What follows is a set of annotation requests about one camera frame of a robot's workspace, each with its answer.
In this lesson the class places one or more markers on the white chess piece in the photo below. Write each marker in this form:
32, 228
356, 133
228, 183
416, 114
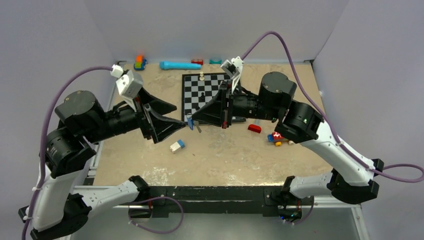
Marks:
201, 76

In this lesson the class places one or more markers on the black white chessboard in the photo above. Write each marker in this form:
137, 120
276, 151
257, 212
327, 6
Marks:
192, 88

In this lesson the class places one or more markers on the light blue flashlight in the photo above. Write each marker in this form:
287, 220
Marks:
169, 65

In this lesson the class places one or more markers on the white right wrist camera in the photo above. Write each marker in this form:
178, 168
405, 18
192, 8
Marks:
233, 68

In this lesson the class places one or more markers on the teal round tape roll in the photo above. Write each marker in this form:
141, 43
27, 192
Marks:
215, 61

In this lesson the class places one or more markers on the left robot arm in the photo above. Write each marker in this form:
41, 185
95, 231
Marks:
69, 131

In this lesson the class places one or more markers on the red toy block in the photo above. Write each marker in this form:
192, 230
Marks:
197, 61

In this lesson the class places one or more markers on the white blue toy block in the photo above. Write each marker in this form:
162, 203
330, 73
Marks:
177, 146

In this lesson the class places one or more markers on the colourful toy block car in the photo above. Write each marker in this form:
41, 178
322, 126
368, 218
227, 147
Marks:
277, 139

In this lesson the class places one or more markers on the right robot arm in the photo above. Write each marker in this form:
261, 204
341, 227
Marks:
351, 179

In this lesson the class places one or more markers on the grey red toy hammer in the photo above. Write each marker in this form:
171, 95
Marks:
255, 128

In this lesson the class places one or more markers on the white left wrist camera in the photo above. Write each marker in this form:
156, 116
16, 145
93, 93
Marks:
128, 84

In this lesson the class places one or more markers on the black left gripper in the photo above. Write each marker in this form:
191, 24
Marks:
159, 126

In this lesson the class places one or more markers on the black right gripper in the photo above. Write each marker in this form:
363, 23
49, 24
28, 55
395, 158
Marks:
213, 112

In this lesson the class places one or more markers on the orange green blue toy stack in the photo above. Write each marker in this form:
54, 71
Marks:
140, 63

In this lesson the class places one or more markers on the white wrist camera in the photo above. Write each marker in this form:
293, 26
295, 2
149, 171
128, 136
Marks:
233, 68
128, 84

